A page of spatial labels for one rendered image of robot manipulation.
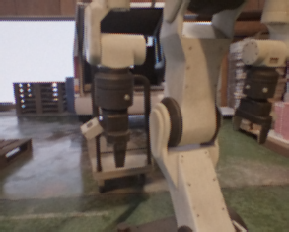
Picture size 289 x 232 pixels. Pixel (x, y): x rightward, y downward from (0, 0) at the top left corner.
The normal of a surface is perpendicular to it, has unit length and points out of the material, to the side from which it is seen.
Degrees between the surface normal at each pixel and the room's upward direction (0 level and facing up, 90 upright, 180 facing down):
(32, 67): 90
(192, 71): 100
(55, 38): 90
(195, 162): 60
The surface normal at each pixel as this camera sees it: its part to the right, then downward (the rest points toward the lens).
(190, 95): 0.35, 0.31
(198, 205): 0.29, -0.37
